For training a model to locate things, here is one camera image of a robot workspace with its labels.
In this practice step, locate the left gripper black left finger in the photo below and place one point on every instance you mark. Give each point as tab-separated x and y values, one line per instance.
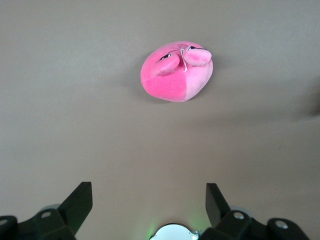
75	205

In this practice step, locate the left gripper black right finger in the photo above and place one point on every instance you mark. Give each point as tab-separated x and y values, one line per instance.
216	207

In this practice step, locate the pink round plush toy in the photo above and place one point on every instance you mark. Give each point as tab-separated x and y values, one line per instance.
170	87

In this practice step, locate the brown table cover mat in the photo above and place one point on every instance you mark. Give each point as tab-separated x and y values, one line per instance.
75	100

